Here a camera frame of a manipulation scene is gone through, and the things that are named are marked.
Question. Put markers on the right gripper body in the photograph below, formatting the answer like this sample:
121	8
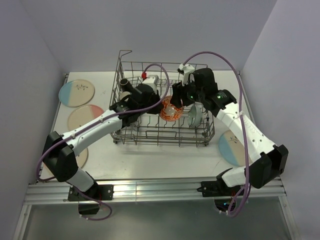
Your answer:
190	94

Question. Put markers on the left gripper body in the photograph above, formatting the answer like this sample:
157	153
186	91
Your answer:
153	100

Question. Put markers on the orange patterned bowl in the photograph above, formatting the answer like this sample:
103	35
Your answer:
170	113

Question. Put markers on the light green bowl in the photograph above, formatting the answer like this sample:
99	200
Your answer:
195	116

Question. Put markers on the dark blue mug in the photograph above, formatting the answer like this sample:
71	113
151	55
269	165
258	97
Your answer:
123	95

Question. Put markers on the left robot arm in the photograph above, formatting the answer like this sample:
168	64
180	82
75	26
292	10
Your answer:
60	150

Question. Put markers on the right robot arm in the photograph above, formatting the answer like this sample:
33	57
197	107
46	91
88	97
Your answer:
268	160

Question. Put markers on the pink and cream plate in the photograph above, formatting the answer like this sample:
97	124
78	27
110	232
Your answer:
83	115

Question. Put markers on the blue cream plate right side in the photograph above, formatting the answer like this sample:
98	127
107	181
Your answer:
231	149

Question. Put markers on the blue and cream plate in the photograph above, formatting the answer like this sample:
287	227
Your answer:
76	93

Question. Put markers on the pink cream plate near edge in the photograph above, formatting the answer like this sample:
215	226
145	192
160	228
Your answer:
80	160

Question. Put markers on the grey wire dish rack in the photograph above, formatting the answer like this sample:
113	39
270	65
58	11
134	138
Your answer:
152	129

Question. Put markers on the aluminium rail frame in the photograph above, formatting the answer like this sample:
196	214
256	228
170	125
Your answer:
155	198

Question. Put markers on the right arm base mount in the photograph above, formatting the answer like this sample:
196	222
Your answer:
222	194

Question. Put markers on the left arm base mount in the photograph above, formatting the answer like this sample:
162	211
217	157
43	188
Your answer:
89	202

